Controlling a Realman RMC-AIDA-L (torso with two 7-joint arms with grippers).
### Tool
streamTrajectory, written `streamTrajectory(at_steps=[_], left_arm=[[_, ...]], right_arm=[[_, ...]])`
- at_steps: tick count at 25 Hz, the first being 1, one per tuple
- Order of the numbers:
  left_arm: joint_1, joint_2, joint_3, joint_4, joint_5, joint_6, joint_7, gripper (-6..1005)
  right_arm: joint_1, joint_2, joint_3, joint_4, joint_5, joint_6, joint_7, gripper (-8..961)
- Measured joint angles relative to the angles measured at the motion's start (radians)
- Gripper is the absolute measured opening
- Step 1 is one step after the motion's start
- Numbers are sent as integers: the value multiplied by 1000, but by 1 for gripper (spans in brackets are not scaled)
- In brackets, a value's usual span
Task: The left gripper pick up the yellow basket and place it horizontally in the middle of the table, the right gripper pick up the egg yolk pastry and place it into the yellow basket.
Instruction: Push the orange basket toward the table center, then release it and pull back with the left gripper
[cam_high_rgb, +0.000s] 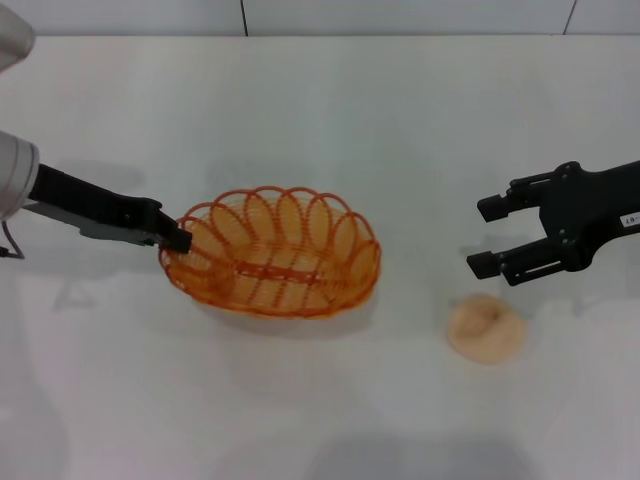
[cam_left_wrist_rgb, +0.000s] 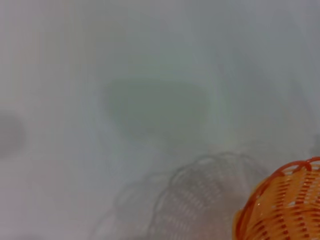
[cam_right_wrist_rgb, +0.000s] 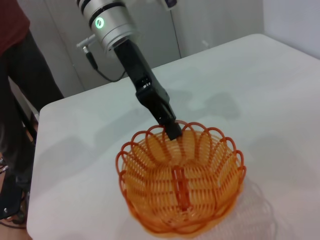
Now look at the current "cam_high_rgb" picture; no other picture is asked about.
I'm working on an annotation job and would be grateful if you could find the orange woven oval basket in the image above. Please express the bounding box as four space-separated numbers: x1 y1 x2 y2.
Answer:
158 186 383 319

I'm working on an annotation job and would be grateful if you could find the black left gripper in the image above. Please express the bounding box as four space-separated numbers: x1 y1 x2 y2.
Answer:
26 162 195 255

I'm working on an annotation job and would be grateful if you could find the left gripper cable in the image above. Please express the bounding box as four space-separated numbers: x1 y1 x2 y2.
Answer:
0 219 26 261

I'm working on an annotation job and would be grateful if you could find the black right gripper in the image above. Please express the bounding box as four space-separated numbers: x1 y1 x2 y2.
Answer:
466 159 640 288

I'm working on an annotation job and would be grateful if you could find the beige bread bun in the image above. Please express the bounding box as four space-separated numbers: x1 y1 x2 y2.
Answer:
446 293 527 366

